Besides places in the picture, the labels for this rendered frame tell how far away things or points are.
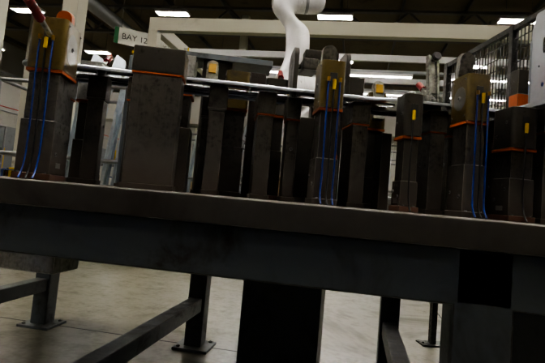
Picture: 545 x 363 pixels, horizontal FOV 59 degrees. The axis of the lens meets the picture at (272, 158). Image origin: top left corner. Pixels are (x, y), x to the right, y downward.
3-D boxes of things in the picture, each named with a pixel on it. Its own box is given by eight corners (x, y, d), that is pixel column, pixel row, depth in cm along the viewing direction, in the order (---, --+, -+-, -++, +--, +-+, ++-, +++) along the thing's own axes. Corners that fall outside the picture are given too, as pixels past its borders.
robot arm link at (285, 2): (312, 101, 196) (272, 100, 194) (306, 108, 208) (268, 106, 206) (312, -15, 203) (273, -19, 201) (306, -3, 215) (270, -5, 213)
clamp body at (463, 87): (465, 219, 110) (474, 69, 113) (442, 216, 122) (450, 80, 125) (493, 221, 111) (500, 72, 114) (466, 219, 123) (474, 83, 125)
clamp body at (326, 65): (311, 205, 110) (323, 55, 112) (302, 204, 121) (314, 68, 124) (340, 207, 110) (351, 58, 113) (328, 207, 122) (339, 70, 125)
